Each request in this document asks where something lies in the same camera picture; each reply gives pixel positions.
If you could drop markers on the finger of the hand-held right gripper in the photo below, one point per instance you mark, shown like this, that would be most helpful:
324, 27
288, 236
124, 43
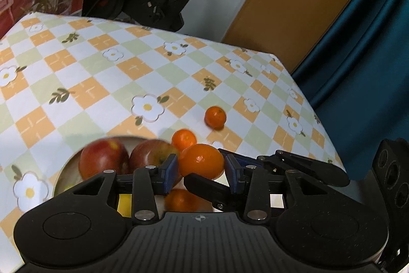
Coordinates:
207, 186
319, 170

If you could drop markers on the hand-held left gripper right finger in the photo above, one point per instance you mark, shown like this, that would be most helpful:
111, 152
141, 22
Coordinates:
231, 174

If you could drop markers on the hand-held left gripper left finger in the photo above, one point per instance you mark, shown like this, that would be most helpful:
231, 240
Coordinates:
170, 174

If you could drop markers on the small tangerine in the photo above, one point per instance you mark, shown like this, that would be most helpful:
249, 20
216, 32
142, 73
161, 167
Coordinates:
215, 117
201, 161
179, 201
183, 140

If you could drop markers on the large mottled red apple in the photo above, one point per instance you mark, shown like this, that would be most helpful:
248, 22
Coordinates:
147, 154

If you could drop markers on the beige plate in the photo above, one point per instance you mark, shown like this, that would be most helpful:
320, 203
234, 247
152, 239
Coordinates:
68, 175

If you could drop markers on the yellow lemon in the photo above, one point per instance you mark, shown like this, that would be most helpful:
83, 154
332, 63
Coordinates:
124, 204

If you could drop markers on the dark red apple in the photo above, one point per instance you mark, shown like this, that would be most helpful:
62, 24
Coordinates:
102, 154

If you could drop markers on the round green fruit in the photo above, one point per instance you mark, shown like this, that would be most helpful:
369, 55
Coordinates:
68, 188

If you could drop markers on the teal curtain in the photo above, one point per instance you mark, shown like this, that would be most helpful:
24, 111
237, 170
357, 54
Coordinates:
367, 68

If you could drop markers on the wooden door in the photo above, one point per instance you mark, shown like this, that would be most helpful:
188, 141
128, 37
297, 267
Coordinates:
287, 4

